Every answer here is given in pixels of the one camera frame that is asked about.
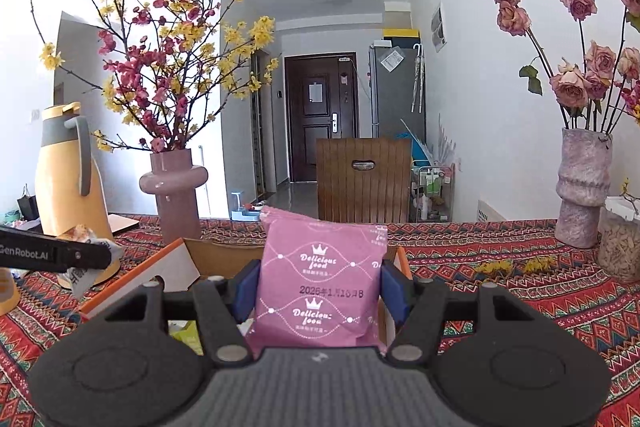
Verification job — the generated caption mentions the lime green snack packet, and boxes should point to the lime green snack packet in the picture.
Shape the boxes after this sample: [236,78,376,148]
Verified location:
[168,320,204,355]

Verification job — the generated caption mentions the red orange cardboard tray box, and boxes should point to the red orange cardboard tray box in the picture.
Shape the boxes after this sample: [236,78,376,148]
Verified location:
[79,239,395,347]

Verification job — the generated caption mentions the dried pink roses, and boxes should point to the dried pink roses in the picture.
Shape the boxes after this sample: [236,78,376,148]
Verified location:
[487,0,640,134]

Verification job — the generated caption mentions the pink and yellow blossom branches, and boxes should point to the pink and yellow blossom branches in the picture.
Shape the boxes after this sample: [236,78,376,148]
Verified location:
[29,0,281,154]

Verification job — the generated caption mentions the pink glass vase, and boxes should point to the pink glass vase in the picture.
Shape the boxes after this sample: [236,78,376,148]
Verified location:
[139,148,208,245]

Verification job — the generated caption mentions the glass jar with seeds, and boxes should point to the glass jar with seeds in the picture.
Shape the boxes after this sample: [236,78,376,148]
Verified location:
[598,196,640,283]

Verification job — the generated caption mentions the dark brown entrance door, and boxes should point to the dark brown entrance door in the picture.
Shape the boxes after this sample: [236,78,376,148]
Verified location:
[284,53,358,183]

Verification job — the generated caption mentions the textured pink ceramic vase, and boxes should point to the textured pink ceramic vase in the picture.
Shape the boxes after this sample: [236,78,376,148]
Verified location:
[554,129,613,249]

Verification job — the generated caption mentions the grey refrigerator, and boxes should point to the grey refrigerator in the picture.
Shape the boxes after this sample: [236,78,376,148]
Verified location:
[369,37,425,141]

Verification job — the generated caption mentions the pink Delicious food packet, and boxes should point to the pink Delicious food packet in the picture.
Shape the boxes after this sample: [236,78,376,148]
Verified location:
[246,207,387,355]

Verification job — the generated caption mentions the yellow mug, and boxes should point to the yellow mug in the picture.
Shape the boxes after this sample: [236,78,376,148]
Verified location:
[0,268,20,317]

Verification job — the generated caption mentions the colourful patterned tablecloth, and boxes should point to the colourful patterned tablecloth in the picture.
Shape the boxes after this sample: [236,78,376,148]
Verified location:
[0,213,640,427]

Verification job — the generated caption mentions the yellow thermos jug grey handle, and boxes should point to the yellow thermos jug grey handle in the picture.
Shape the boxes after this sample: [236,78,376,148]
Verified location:
[34,100,123,291]

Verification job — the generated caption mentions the brown wooden chair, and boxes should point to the brown wooden chair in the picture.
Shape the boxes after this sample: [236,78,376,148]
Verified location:
[317,138,411,225]

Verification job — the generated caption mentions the oat crisp packet white brown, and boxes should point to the oat crisp packet white brown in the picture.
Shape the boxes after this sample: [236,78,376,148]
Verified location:
[58,225,124,299]

